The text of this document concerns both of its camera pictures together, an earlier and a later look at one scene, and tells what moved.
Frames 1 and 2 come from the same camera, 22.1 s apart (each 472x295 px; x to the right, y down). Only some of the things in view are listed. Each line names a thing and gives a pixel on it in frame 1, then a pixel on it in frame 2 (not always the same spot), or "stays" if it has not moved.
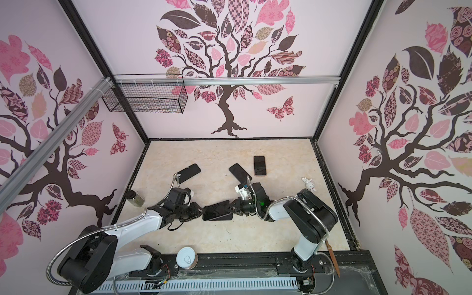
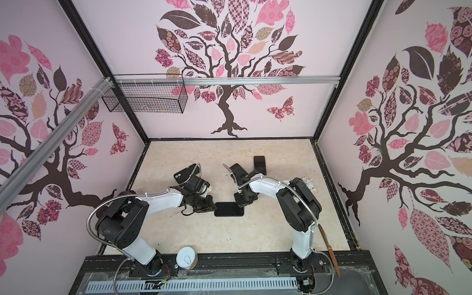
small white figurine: x=310 y=184 stays
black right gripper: x=239 y=204 to x=238 y=200
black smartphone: x=239 y=173 stays
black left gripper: x=195 y=212 to x=208 y=206
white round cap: x=187 y=257 stays
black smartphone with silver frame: x=260 y=165 stays
